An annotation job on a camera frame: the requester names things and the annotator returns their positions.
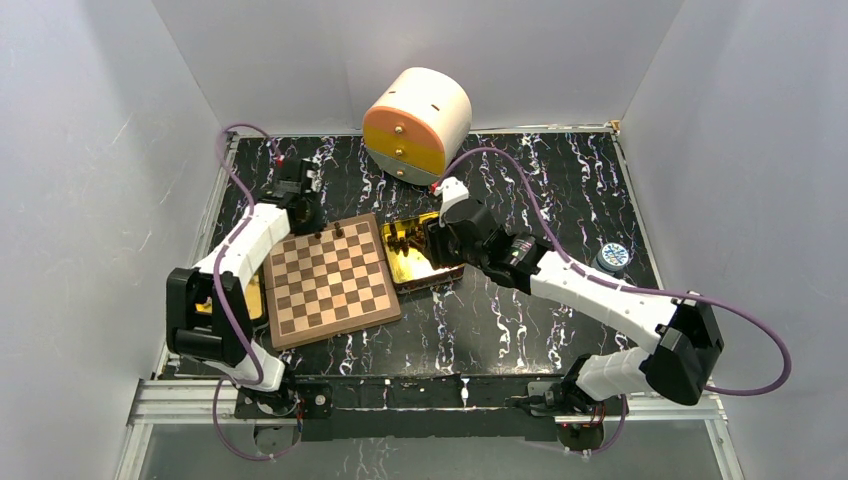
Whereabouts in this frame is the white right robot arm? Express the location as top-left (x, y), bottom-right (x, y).
top-left (420, 199), bottom-right (724, 414)

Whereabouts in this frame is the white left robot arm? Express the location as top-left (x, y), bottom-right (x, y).
top-left (165, 159), bottom-right (325, 416)

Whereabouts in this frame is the gold tin with dark pieces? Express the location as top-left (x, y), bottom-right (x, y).
top-left (380, 212), bottom-right (464, 294)

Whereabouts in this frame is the wooden chess board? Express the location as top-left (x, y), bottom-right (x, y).
top-left (263, 213), bottom-right (402, 351)

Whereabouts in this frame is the gold tin with light pieces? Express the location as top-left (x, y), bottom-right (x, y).
top-left (190, 268), bottom-right (268, 329)

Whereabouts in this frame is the round pastel drawer cabinet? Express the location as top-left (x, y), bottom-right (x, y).
top-left (362, 67), bottom-right (472, 186)

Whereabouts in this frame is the blue white round cap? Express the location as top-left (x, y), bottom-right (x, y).
top-left (591, 242), bottom-right (631, 279)

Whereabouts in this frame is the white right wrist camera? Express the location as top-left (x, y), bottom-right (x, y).
top-left (431, 177), bottom-right (469, 217)

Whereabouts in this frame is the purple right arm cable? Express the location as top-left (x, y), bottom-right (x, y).
top-left (433, 146), bottom-right (793, 399)

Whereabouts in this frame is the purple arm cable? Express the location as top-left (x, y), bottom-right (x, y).
top-left (211, 123), bottom-right (286, 464)
top-left (433, 146), bottom-right (793, 399)

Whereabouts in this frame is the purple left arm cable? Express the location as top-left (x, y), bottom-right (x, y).
top-left (211, 123), bottom-right (286, 464)

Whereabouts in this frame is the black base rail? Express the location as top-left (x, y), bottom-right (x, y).
top-left (235, 374), bottom-right (628, 450)

